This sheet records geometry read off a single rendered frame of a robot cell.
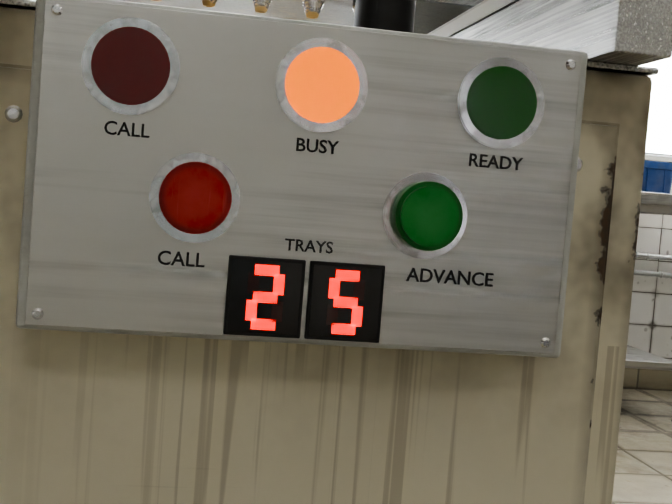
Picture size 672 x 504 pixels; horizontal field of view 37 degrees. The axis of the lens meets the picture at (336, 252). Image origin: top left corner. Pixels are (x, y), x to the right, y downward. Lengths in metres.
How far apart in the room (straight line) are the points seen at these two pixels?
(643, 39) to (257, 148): 0.18
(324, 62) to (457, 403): 0.17
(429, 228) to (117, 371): 0.15
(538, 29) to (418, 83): 0.14
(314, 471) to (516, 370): 0.11
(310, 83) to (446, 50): 0.06
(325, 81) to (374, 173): 0.04
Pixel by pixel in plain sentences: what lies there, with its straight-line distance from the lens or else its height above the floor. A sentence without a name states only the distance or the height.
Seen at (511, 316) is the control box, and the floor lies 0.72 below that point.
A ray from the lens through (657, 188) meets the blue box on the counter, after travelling 4.23.
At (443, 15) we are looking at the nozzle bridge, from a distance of 1.37.
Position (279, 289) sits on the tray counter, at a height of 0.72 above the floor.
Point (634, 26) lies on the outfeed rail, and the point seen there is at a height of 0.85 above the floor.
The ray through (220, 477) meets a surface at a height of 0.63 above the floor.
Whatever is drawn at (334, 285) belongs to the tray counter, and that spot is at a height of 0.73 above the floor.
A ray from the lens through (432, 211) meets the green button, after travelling 0.43.
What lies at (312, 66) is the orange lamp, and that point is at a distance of 0.43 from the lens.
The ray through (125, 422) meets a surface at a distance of 0.47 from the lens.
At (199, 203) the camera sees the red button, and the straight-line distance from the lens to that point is 0.41.
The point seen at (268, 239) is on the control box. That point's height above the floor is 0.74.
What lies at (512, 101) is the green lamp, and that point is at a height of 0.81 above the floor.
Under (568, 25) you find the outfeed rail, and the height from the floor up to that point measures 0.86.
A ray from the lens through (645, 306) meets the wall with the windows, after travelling 4.83.
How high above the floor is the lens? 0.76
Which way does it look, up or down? 3 degrees down
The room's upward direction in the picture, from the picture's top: 5 degrees clockwise
